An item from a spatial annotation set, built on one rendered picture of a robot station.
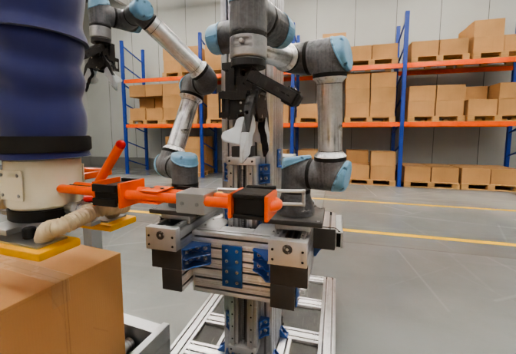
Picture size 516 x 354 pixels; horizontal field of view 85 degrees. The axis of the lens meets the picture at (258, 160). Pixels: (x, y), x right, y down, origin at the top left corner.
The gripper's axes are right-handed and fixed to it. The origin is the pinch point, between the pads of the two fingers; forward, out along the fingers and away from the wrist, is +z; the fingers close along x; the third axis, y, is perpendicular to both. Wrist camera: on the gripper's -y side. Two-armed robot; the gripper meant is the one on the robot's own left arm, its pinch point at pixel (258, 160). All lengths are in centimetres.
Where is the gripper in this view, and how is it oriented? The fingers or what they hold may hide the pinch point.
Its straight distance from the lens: 58.1
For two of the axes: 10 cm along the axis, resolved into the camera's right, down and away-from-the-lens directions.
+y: -9.5, -0.3, 3.0
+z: 0.0, 9.9, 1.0
